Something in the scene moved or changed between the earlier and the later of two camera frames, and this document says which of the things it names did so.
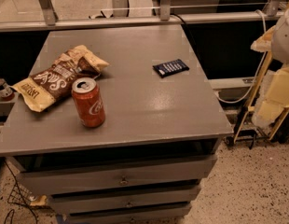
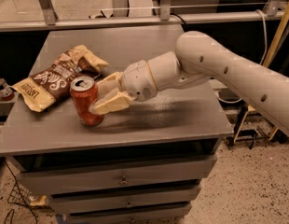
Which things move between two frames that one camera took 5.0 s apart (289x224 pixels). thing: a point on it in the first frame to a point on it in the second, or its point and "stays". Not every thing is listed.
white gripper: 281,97 to 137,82
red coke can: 89,100 stays
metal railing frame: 46,17 stays
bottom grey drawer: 163,216 stays
